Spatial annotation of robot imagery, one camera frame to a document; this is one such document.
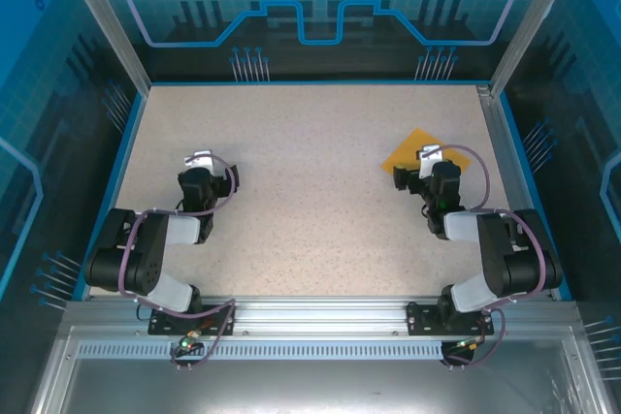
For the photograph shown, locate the slotted aluminium cable duct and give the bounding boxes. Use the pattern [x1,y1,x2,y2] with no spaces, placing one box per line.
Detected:
[76,340,446,362]

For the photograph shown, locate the metal tray panel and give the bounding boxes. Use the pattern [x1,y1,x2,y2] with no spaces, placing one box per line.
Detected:
[28,325,615,414]

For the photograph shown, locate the orange cloth piece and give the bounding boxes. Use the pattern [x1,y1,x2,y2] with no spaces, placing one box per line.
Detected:
[380,127,474,177]

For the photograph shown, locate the aluminium mounting rail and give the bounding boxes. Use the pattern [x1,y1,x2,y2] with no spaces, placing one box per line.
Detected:
[62,295,581,337]

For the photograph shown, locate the aluminium side rail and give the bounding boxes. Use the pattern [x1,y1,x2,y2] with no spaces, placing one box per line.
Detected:
[476,84,554,300]

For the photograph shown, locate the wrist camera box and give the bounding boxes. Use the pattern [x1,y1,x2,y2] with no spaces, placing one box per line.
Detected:
[417,143,444,178]
[183,148,214,175]

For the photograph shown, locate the right arm power connector wires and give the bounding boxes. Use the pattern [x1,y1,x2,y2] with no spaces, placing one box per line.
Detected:
[454,319,488,353]

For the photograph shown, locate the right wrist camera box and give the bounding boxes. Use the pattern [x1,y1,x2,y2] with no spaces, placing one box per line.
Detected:
[417,143,444,178]

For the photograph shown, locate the left arm power connector wires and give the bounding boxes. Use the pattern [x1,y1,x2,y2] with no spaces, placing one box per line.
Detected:
[179,319,215,353]

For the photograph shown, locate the aluminium frame post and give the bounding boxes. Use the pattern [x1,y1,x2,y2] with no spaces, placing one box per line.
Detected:
[53,0,152,95]
[489,0,586,98]

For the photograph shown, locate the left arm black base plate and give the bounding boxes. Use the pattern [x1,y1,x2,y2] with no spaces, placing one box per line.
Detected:
[147,304,238,336]

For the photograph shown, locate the blue table edge strip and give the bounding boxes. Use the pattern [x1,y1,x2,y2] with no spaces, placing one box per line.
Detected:
[147,79,492,88]
[498,92,573,302]
[71,91,149,302]

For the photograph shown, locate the arm power connector wires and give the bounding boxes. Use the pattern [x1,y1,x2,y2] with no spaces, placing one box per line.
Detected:
[454,319,488,353]
[179,319,215,353]

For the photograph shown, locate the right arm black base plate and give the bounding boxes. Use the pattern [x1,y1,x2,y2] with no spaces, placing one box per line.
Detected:
[406,301,495,336]

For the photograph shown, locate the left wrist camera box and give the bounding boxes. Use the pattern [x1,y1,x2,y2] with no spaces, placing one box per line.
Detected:
[183,148,214,175]

